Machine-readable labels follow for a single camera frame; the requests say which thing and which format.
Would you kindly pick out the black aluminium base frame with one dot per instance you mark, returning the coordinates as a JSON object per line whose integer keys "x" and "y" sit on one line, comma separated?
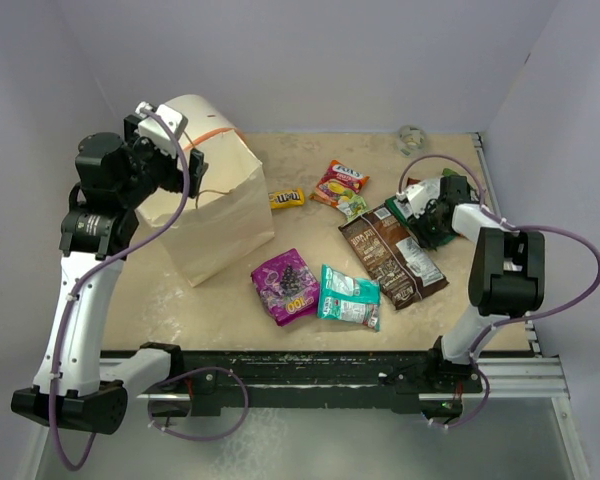
{"x": 403, "y": 372}

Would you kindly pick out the orange fox's fruits candy bag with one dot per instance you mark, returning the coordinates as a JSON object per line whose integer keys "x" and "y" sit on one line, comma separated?
{"x": 339, "y": 183}

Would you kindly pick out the teal fox's mint bag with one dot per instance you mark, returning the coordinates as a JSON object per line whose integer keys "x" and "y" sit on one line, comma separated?
{"x": 349, "y": 299}

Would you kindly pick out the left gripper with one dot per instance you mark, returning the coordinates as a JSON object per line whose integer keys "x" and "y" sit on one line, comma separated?
{"x": 137, "y": 144}

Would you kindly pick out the green chips bag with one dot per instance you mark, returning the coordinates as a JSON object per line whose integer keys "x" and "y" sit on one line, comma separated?
{"x": 473, "y": 197}

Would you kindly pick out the white orange cylinder container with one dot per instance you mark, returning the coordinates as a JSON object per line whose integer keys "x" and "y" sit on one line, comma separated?
{"x": 208, "y": 130}

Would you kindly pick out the yellow m&m's packet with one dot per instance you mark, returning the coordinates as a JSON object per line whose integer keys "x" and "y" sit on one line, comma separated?
{"x": 288, "y": 198}

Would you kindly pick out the tape roll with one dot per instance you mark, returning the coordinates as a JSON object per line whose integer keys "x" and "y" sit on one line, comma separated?
{"x": 411, "y": 141}

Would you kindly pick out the purple candy bag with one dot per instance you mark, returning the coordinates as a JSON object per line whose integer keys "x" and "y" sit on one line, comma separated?
{"x": 286, "y": 287}

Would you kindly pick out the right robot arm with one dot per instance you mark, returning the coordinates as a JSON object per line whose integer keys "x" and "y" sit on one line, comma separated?
{"x": 507, "y": 275}

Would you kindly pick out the brown chips bag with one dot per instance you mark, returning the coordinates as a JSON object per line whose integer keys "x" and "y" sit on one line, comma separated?
{"x": 392, "y": 257}

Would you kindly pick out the brown paper bag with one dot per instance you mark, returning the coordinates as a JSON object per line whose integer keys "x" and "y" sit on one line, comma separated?
{"x": 232, "y": 216}

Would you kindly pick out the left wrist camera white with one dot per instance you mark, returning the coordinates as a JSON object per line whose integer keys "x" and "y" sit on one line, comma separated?
{"x": 163, "y": 125}

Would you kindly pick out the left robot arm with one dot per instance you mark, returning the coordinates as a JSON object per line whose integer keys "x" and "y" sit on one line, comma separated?
{"x": 117, "y": 173}

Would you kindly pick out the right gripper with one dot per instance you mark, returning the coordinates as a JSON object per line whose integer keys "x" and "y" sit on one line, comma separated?
{"x": 428, "y": 239}

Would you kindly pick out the small green himalaya sachet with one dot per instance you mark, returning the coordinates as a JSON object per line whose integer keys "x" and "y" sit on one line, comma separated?
{"x": 352, "y": 206}

